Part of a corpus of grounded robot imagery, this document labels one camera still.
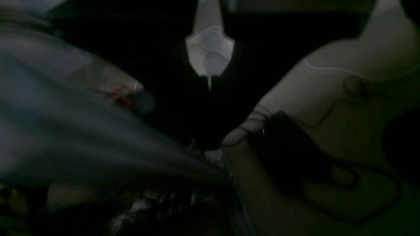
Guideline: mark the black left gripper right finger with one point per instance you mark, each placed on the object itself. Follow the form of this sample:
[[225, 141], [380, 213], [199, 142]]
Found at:
[[271, 36]]

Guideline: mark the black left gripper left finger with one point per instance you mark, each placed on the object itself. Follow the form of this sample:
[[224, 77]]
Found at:
[[146, 39]]

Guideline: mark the black power adapter box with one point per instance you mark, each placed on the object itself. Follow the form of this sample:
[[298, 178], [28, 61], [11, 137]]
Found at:
[[288, 155]]

